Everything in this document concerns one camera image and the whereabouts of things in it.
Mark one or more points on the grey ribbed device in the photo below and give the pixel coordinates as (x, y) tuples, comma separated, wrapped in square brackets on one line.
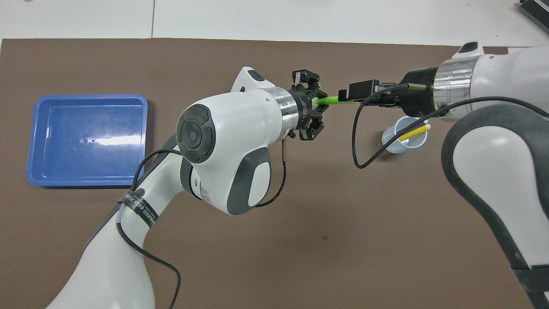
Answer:
[(536, 9)]

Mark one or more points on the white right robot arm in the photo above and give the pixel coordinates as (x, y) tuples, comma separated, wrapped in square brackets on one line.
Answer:
[(493, 154)]

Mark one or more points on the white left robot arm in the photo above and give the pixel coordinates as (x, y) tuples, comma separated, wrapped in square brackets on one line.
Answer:
[(231, 146)]

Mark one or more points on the yellow marker pen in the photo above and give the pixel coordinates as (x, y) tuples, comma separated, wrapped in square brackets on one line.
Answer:
[(414, 134)]

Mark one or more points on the green marker pen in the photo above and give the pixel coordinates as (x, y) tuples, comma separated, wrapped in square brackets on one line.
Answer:
[(334, 101)]

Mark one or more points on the blue plastic tray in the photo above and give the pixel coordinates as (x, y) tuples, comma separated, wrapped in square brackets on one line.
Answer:
[(85, 167)]

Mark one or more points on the translucent plastic cup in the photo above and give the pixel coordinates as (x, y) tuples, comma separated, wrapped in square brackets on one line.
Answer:
[(409, 141)]

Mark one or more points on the purple marker pen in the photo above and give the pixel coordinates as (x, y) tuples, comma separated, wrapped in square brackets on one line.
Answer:
[(423, 122)]

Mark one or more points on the brown table mat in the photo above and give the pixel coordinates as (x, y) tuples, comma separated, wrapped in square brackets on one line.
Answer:
[(343, 236)]

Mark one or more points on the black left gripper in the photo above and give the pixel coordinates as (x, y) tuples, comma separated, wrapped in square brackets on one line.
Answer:
[(304, 107)]

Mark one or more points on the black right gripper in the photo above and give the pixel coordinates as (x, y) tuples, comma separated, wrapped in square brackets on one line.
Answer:
[(418, 92)]

